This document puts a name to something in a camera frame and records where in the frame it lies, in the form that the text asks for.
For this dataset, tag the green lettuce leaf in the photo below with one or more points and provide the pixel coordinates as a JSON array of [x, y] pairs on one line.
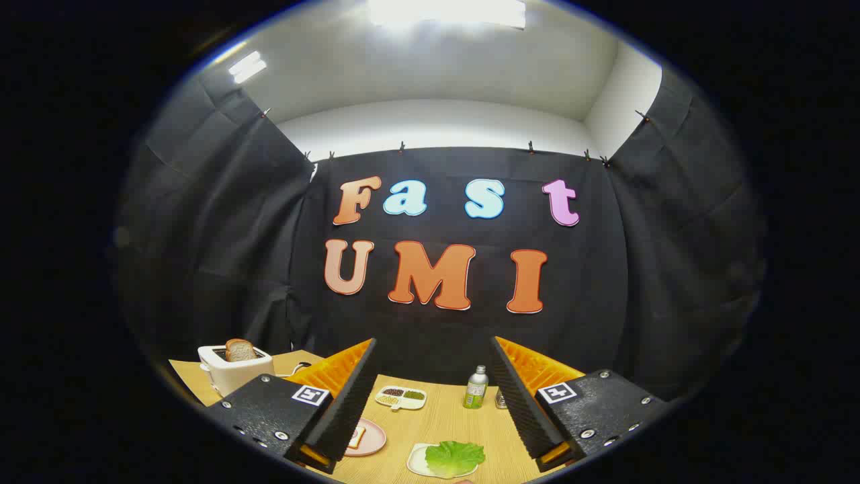
[[453, 457]]

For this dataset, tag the white bread slice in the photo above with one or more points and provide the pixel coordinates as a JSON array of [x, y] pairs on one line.
[[356, 437]]

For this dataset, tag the green and silver bottle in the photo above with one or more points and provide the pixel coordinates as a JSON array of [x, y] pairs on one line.
[[475, 393]]

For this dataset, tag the white divided dish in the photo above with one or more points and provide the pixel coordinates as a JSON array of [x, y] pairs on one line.
[[410, 405]]

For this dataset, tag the pile of green beans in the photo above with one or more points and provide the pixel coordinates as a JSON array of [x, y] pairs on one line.
[[414, 395]]

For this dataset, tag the large ceiling light panel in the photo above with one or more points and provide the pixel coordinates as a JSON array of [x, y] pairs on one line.
[[447, 12]]

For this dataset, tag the pile of soybeans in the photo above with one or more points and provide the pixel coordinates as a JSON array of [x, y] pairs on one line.
[[388, 400]]

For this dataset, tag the brown crust bread slice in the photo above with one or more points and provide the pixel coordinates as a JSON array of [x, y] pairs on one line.
[[240, 351]]

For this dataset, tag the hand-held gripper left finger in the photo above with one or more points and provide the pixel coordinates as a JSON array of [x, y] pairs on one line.
[[349, 403]]

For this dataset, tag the white square plate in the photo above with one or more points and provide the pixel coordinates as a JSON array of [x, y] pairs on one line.
[[416, 461]]

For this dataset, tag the black backdrop cloth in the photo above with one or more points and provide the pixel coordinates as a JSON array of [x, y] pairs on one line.
[[605, 269]]

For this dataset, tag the pink round plate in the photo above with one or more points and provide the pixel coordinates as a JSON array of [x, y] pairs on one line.
[[374, 440]]

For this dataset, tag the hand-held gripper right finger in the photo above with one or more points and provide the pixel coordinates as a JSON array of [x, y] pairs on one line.
[[517, 403]]

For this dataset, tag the small ceiling light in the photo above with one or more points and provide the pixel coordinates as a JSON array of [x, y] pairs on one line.
[[247, 67]]

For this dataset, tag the white toaster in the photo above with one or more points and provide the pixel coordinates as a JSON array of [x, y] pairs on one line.
[[235, 378]]

